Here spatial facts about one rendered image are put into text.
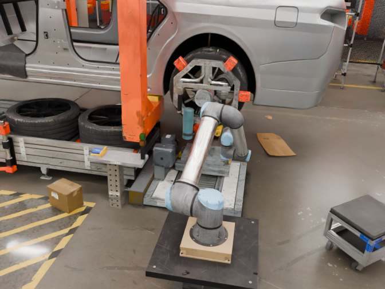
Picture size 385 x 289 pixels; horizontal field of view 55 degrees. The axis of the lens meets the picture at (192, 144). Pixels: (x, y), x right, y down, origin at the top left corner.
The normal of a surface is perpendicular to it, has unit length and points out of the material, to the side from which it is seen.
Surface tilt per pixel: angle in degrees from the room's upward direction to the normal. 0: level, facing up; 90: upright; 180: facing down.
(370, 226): 0
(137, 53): 90
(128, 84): 90
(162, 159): 90
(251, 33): 90
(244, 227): 0
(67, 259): 0
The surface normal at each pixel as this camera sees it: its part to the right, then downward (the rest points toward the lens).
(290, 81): -0.18, 0.42
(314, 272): 0.04, -0.90
